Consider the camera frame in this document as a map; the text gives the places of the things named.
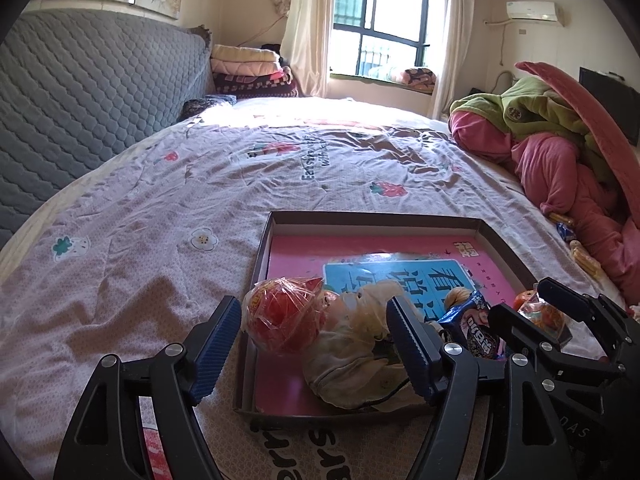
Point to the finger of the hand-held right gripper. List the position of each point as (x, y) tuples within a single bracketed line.
[(570, 295), (510, 325)]

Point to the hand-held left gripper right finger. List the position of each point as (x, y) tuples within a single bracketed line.
[(410, 350)]

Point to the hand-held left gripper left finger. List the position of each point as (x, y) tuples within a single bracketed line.
[(215, 350)]

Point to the plastic-wrapped toy egg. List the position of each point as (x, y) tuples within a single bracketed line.
[(547, 317), (280, 315)]

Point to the blue cookie packet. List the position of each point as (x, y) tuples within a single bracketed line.
[(475, 330)]

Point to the walnut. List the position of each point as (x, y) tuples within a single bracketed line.
[(456, 296)]

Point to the grey cardboard box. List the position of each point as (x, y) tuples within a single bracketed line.
[(370, 221)]

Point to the yellow snack packet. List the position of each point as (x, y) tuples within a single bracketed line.
[(586, 257)]

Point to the blue snack packet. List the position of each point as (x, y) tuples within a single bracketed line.
[(565, 231)]

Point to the pink clothing pile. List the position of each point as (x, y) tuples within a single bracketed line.
[(550, 170)]

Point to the strawberry printed bed sheet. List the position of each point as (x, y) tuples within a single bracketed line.
[(150, 210)]

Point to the pink velvet cover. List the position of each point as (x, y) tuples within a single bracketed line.
[(590, 110)]

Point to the green garment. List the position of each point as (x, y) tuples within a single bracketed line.
[(535, 110)]

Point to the black television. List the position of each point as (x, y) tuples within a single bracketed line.
[(612, 100)]

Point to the dark cloth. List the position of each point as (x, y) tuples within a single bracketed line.
[(207, 105)]

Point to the patterned cushion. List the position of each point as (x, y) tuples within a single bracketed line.
[(419, 79)]

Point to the dark patterned folded blanket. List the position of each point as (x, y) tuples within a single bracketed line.
[(255, 85)]

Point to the cream curtain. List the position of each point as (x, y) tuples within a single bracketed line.
[(452, 45), (307, 35)]

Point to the grey quilted headboard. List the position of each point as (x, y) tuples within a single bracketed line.
[(90, 100)]

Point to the pink folded blanket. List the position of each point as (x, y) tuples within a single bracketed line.
[(247, 67)]

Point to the white air conditioner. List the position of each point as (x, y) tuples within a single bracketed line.
[(532, 12)]

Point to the cream folded blanket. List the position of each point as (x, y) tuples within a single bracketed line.
[(245, 54)]

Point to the window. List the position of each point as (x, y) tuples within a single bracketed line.
[(385, 10)]

